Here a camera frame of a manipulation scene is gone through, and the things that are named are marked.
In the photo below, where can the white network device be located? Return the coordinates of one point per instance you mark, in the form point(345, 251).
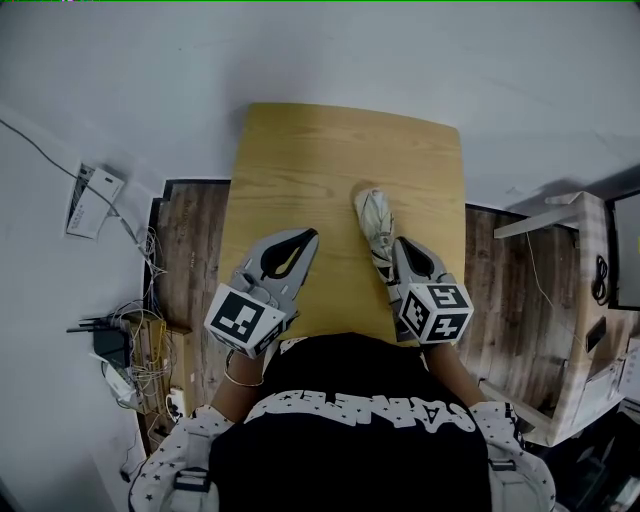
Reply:
point(117, 385)

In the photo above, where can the person's right forearm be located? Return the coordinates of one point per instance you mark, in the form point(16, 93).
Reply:
point(457, 375)

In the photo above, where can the person's black starred shirt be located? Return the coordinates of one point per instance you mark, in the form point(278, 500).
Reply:
point(345, 440)

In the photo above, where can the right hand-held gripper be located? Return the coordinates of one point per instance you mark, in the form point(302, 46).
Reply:
point(435, 312)

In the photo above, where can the wooden table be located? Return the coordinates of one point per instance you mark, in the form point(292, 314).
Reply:
point(310, 165)

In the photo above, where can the black framed white board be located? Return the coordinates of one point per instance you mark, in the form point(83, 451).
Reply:
point(627, 250)

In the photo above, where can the black router with antennas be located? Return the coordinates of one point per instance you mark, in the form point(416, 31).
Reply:
point(110, 345)

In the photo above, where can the person's left forearm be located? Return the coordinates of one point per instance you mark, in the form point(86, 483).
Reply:
point(240, 400)

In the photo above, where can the black phone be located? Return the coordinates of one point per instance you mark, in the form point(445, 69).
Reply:
point(595, 334)

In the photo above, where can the white power strip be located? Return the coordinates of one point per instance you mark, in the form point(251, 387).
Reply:
point(175, 402)

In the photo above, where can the beige cloth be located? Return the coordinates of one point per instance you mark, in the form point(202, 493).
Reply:
point(375, 215)

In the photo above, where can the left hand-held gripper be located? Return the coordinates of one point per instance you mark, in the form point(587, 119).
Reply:
point(235, 315)

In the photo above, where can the white wall box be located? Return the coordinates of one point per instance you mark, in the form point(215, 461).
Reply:
point(95, 200)

